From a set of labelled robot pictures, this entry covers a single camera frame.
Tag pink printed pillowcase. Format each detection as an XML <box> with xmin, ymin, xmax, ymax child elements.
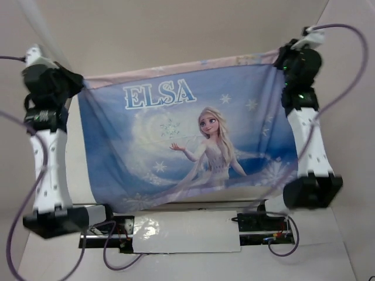
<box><xmin>78</xmin><ymin>52</ymin><xmax>296</xmax><ymax>213</ymax></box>

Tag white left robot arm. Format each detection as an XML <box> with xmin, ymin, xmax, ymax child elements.
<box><xmin>22</xmin><ymin>62</ymin><xmax>116</xmax><ymax>239</ymax></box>

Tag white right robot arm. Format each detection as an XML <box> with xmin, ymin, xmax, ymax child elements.
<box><xmin>255</xmin><ymin>39</ymin><xmax>343</xmax><ymax>229</ymax></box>

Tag white cover sheet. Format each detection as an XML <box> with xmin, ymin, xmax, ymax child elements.
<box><xmin>132</xmin><ymin>211</ymin><xmax>241</xmax><ymax>254</ymax></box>

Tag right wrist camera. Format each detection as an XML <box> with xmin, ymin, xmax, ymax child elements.
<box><xmin>291</xmin><ymin>26</ymin><xmax>325</xmax><ymax>50</ymax></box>

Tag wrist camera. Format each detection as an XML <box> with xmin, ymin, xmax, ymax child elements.
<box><xmin>25</xmin><ymin>44</ymin><xmax>57</xmax><ymax>68</ymax></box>
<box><xmin>291</xmin><ymin>26</ymin><xmax>325</xmax><ymax>50</ymax></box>

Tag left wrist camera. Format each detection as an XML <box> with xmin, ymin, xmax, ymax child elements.
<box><xmin>25</xmin><ymin>44</ymin><xmax>57</xmax><ymax>68</ymax></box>

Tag aluminium front rail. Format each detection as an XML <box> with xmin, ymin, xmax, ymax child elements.
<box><xmin>70</xmin><ymin>198</ymin><xmax>267</xmax><ymax>212</ymax></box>

